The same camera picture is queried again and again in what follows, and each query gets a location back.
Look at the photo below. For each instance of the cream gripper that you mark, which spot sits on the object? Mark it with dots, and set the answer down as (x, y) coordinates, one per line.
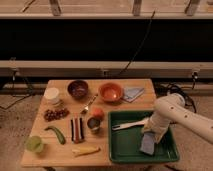
(156, 124)

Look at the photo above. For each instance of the grey blue sponge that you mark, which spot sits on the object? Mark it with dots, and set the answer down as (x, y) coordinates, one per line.
(148, 143)

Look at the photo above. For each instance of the green plastic tray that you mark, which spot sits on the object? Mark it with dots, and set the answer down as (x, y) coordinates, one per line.
(124, 145)

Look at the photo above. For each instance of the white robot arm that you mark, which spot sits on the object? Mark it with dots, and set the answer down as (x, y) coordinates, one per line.
(171, 108)

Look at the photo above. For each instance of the blue folded cloth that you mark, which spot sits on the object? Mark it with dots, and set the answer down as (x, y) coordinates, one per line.
(131, 94)

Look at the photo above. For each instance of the orange bowl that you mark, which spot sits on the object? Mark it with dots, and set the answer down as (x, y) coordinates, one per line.
(110, 92)

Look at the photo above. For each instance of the orange peach fruit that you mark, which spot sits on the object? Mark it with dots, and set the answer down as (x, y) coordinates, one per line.
(98, 113)

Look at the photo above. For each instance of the small metal cup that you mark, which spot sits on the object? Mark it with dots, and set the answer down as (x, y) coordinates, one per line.
(94, 125)

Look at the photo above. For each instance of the metal spoon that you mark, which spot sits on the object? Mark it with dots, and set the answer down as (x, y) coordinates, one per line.
(86, 108)

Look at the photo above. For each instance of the yellow banana toy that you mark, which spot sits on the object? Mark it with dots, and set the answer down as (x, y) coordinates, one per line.
(85, 150)

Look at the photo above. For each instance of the wooden table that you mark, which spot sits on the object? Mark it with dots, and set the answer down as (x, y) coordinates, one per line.
(57, 155)

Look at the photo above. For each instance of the dark purple bowl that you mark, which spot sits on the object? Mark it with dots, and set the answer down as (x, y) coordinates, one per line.
(78, 89)

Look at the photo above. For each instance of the green chili pepper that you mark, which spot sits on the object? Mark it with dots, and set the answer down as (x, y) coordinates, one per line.
(58, 133)

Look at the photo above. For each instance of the bunch of red grapes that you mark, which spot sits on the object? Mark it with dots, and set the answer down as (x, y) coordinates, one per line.
(51, 115)

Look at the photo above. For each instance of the green cup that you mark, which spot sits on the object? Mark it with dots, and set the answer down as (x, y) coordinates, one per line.
(34, 144)

